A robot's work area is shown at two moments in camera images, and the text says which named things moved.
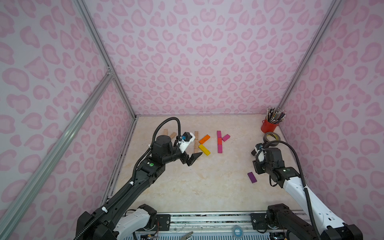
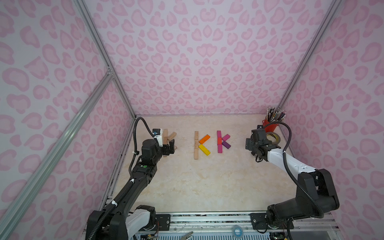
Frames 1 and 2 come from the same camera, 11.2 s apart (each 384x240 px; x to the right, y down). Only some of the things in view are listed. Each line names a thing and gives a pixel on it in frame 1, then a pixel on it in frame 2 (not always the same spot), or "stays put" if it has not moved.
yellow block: [204, 149] stays put
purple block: [252, 177] -> [226, 145]
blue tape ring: [241, 230] stays put
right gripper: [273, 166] -> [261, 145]
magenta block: [226, 137] stays put
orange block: [204, 139] stays put
